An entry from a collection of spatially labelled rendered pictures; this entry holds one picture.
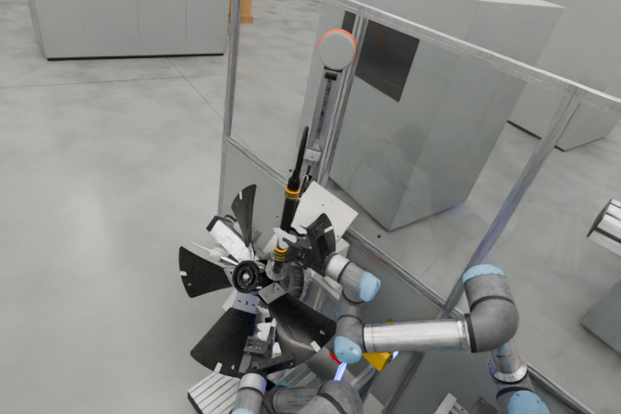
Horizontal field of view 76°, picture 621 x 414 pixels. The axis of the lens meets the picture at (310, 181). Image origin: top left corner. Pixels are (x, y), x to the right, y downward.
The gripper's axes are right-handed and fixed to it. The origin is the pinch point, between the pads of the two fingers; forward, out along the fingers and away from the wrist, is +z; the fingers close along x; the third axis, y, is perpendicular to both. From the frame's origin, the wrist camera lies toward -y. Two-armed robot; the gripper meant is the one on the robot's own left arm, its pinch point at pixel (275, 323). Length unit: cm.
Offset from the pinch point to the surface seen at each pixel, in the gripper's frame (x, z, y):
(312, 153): -25, 75, -1
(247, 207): -19.4, 35.5, 19.4
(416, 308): 38, 49, -60
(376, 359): 18.9, 5.9, -37.3
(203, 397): 106, 23, 42
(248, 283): -5.0, 11.0, 12.5
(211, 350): 17.0, -3.2, 22.5
